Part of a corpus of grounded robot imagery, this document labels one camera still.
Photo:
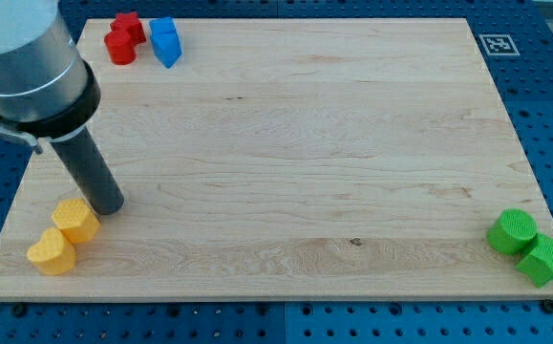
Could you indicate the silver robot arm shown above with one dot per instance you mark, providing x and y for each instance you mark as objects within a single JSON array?
[{"x": 47, "y": 91}]

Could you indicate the red star block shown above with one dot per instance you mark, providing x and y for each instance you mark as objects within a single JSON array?
[{"x": 130, "y": 23}]

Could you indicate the green star block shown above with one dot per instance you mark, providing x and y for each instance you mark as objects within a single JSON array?
[{"x": 537, "y": 260}]

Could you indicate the wooden board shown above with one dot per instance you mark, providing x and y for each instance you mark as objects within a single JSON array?
[{"x": 290, "y": 160}]

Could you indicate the blue triangular block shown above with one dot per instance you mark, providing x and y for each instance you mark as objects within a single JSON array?
[{"x": 167, "y": 48}]

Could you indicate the blue cube block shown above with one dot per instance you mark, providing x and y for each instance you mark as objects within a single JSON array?
[{"x": 164, "y": 25}]

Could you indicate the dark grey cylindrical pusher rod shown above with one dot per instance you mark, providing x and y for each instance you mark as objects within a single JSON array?
[{"x": 83, "y": 160}]

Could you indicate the red cylinder block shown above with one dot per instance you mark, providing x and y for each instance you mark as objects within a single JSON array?
[{"x": 119, "y": 47}]

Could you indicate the yellow hexagon block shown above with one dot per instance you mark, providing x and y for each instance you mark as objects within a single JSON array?
[{"x": 76, "y": 220}]

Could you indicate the yellow heart block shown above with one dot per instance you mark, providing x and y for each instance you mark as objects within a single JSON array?
[{"x": 52, "y": 254}]

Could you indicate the green cylinder block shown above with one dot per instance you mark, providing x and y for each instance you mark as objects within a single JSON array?
[{"x": 513, "y": 230}]

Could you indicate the white fiducial marker tag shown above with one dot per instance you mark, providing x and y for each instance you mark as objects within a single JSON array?
[{"x": 498, "y": 44}]

